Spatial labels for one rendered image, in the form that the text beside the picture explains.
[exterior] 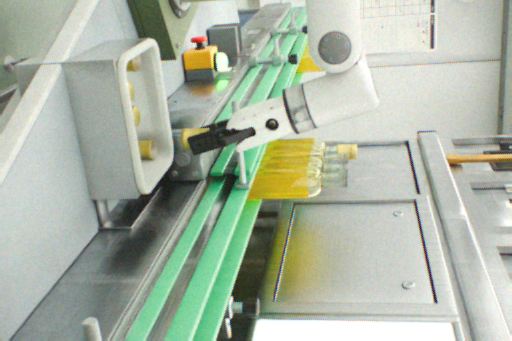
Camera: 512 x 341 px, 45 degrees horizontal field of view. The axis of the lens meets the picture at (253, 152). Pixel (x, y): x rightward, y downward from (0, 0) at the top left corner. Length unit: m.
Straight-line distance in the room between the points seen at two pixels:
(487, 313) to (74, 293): 0.65
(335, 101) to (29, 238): 0.47
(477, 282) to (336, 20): 0.55
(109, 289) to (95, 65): 0.32
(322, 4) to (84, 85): 0.36
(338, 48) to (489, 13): 6.38
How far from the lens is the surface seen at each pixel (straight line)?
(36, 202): 0.86
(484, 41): 7.27
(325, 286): 1.15
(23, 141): 0.85
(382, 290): 1.13
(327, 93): 0.93
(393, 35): 7.12
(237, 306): 0.98
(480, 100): 7.43
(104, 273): 0.90
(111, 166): 0.97
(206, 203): 1.10
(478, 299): 1.13
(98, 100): 0.94
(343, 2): 0.87
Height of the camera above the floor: 1.18
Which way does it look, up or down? 10 degrees down
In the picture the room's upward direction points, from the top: 88 degrees clockwise
